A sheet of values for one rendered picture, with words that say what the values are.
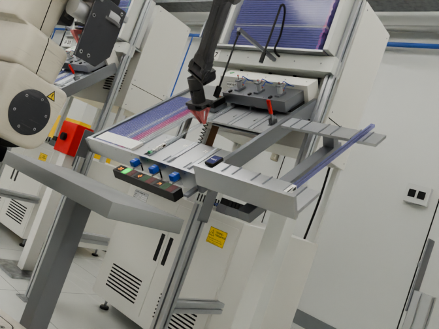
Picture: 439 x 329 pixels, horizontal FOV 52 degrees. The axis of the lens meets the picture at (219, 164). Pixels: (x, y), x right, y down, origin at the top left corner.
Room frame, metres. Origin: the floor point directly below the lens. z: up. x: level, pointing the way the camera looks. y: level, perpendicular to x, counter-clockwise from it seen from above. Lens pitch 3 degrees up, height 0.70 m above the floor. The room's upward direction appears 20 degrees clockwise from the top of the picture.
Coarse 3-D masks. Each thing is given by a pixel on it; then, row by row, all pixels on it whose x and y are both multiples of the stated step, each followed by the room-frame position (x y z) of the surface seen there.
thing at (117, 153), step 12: (96, 144) 1.87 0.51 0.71; (108, 144) 1.79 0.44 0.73; (108, 156) 1.84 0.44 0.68; (120, 156) 1.77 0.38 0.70; (132, 156) 1.70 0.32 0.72; (144, 156) 1.64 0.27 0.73; (144, 168) 1.68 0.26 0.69; (168, 168) 1.56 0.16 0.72; (180, 168) 1.51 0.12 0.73; (168, 180) 1.60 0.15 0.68; (180, 180) 1.55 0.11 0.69; (192, 180) 1.49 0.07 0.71
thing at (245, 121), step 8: (208, 88) 2.24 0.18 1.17; (184, 96) 2.20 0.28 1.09; (208, 96) 2.14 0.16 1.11; (216, 112) 1.94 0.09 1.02; (232, 112) 1.91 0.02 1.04; (240, 112) 1.90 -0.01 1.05; (248, 112) 1.88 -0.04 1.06; (256, 112) 1.87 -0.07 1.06; (264, 112) 1.85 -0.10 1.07; (280, 112) 1.83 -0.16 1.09; (288, 112) 1.81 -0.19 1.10; (216, 120) 1.87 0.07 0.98; (224, 120) 1.86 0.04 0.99; (232, 120) 1.84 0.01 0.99; (240, 120) 1.83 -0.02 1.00; (248, 120) 1.81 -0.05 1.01; (256, 120) 1.80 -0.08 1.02; (264, 120) 1.79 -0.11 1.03; (232, 128) 1.88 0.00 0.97; (240, 128) 1.78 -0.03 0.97; (248, 128) 1.75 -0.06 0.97; (256, 128) 1.74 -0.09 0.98; (264, 128) 1.72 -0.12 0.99
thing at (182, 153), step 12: (144, 144) 1.79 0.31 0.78; (156, 144) 1.77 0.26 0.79; (180, 144) 1.73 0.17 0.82; (192, 144) 1.71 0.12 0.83; (156, 156) 1.68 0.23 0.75; (168, 156) 1.66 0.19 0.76; (180, 156) 1.64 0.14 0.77; (192, 156) 1.62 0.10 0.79; (204, 156) 1.61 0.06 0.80; (192, 168) 1.54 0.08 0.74
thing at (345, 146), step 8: (368, 128) 1.37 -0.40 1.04; (360, 136) 1.34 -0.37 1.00; (344, 144) 1.30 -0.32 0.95; (352, 144) 1.31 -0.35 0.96; (336, 152) 1.27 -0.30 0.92; (328, 160) 1.23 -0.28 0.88; (312, 168) 1.21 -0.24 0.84; (320, 168) 1.21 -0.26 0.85; (304, 176) 1.18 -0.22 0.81; (312, 176) 1.19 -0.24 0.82; (296, 184) 1.15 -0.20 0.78
